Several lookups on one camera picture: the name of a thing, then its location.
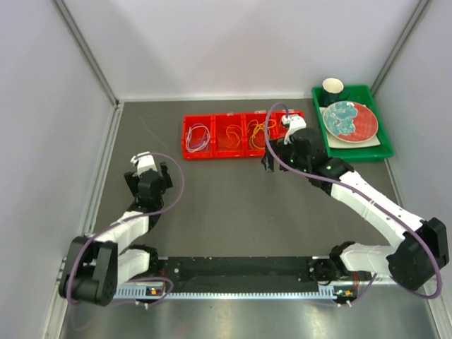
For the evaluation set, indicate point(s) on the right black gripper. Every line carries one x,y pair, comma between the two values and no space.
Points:
268,162

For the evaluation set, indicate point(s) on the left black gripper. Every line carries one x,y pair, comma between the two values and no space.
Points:
133,179

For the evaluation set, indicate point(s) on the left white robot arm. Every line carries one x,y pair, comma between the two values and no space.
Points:
96,264

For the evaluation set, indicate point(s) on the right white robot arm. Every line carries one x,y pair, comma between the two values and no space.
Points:
417,248

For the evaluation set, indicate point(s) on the white square board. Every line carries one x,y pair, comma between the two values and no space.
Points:
374,142

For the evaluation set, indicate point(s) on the red bin far left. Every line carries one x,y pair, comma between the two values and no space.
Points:
197,137

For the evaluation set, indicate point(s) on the blue patterned plate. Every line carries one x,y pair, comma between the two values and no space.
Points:
338,118

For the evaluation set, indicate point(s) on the dark green paper cup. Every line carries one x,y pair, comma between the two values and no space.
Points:
332,90

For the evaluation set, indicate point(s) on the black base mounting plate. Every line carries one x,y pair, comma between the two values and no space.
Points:
245,274

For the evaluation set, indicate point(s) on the red round plate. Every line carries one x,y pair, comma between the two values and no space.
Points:
365,122

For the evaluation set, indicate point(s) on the green plastic tray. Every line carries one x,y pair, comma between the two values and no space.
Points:
353,152

